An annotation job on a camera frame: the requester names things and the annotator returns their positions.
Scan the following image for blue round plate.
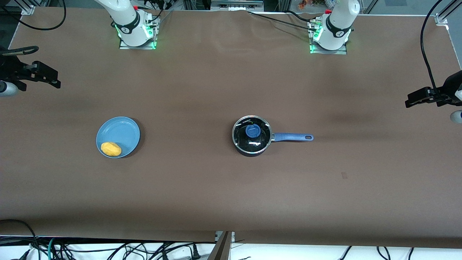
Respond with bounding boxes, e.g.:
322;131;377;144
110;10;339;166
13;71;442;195
96;116;141;159

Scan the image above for black cable bundle at base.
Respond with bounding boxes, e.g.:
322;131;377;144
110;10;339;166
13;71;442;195
136;0;183;23

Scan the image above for black cable lying on table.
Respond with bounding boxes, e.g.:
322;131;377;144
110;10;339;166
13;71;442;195
248;10;320;30

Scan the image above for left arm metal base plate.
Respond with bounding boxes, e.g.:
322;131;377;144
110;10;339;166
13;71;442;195
309;20;348;55

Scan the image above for grey metal box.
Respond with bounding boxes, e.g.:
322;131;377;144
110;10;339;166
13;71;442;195
210;0;265;12

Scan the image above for black looped floor cable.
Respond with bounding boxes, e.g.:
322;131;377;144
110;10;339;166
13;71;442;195
0;219;40;260

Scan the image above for aluminium frame corner profile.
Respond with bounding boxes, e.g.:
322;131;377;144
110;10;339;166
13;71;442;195
434;0;462;26
20;0;38;16

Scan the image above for black pot with blue handle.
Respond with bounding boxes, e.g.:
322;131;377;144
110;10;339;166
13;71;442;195
232;115;314;157

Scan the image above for yellow potato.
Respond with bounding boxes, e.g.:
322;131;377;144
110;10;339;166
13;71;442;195
101;142;122;157

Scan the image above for colourful background objects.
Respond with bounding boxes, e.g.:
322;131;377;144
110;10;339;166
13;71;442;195
297;0;327;10

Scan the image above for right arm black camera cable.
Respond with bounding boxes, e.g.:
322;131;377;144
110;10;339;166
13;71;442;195
0;0;67;55

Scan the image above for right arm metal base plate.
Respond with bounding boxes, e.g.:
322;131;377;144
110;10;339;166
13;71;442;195
119;16;157;50

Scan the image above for brown table cover sheet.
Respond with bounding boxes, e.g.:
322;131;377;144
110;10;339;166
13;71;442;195
0;6;462;250

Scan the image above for glass lid with blue knob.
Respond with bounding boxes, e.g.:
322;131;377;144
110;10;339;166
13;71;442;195
232;116;272;152

